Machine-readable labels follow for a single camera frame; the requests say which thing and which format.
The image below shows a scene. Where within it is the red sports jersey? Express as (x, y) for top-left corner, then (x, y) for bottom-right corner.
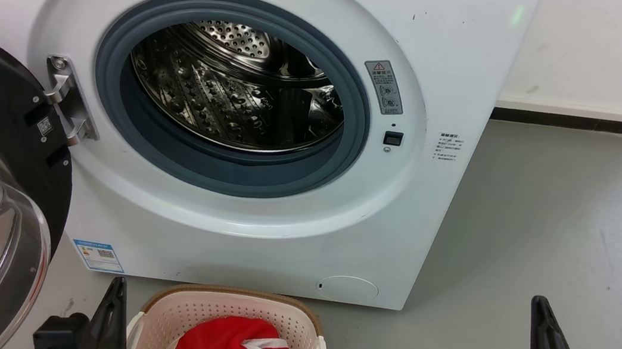
(168, 308), (307, 349)

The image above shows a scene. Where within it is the cream perforated laundry basket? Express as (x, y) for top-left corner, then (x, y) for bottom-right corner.
(125, 275), (335, 349)

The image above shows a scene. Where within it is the stainless steel washing machine drum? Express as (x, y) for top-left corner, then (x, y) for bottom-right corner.
(120, 10), (356, 164)

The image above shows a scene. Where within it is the blue energy label sticker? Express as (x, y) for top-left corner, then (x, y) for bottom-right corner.
(69, 238), (129, 275)

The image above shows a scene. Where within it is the grey rubber door gasket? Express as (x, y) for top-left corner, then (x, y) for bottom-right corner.
(80, 0), (385, 213)

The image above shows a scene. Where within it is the white front-load washing machine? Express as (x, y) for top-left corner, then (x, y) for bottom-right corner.
(0, 0), (542, 325)

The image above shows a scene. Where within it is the round drain filter cover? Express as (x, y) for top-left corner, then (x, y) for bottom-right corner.
(314, 272), (381, 307)

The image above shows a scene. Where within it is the silver metal door hinge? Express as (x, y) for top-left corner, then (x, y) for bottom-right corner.
(36, 54), (109, 150)

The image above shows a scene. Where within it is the small printed text sticker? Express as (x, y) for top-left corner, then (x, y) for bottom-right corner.
(432, 131), (464, 164)

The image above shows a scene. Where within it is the grey warning sticker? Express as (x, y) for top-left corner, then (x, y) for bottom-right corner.
(358, 57), (410, 118)

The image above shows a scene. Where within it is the black wall baseboard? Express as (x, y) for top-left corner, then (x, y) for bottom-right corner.
(490, 105), (622, 137)

